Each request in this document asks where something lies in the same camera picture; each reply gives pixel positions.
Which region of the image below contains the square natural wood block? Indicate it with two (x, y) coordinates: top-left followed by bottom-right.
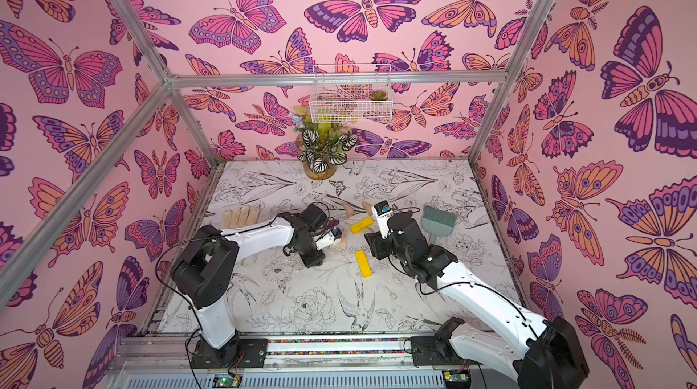
(331, 232), (347, 249)

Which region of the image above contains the yellow bar block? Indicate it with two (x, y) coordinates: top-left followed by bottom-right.
(355, 250), (373, 278)
(350, 217), (375, 235)

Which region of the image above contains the natural wood triangle block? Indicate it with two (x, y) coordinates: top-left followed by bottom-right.
(342, 202), (355, 218)
(362, 201), (374, 216)

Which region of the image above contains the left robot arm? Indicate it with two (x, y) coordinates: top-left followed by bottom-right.
(170, 203), (329, 351)

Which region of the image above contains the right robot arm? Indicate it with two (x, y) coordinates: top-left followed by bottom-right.
(365, 210), (590, 388)

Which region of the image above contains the green hand brush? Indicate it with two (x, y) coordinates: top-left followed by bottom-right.
(421, 205), (457, 245)

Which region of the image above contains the potted striped leaf plant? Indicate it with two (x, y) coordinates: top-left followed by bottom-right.
(292, 105), (358, 180)

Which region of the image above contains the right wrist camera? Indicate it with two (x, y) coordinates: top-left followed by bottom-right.
(372, 200), (394, 239)

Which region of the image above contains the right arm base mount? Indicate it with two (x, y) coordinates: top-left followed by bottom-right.
(404, 316), (480, 367)

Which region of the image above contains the white wire basket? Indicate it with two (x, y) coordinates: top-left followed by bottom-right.
(308, 62), (394, 124)

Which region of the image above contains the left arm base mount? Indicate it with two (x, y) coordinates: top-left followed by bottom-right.
(192, 334), (269, 370)

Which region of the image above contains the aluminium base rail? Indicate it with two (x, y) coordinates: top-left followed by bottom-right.
(105, 333), (520, 388)

